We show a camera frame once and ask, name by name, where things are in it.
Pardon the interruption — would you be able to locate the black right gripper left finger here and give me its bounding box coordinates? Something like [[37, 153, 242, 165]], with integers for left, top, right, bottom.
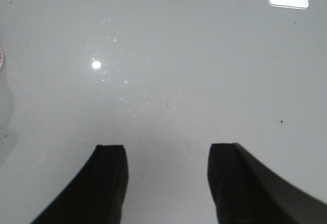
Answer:
[[33, 145, 128, 223]]

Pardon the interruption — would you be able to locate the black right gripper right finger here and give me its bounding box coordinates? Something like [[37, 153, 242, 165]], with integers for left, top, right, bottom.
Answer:
[[207, 143, 326, 223]]

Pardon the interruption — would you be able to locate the pink mesh pen holder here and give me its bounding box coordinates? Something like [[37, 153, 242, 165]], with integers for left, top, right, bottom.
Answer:
[[0, 48, 4, 69]]

